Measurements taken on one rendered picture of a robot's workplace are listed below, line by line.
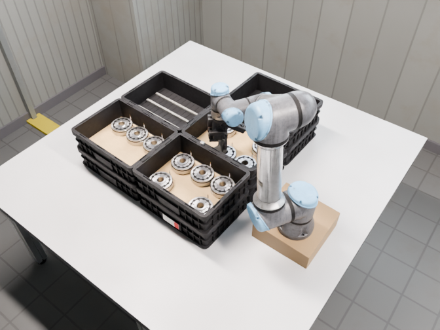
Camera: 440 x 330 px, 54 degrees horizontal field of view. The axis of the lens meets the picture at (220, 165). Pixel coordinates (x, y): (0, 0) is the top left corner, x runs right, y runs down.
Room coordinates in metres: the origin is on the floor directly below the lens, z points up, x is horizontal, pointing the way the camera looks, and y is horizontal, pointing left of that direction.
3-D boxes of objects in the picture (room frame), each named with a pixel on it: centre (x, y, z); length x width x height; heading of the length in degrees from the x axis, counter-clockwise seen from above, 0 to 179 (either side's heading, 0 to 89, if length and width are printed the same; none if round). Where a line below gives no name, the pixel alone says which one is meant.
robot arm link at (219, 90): (1.40, 0.00, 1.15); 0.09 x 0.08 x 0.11; 23
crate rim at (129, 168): (1.45, 0.43, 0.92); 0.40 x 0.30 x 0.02; 51
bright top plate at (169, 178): (1.21, 0.25, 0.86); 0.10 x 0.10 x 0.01
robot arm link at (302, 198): (1.02, -0.30, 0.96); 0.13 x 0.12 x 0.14; 113
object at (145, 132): (1.50, 0.39, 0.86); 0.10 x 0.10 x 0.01
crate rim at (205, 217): (1.20, 0.12, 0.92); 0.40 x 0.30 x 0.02; 51
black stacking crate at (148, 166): (1.20, 0.12, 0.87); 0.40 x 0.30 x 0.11; 51
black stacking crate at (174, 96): (1.69, 0.24, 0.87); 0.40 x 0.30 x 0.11; 51
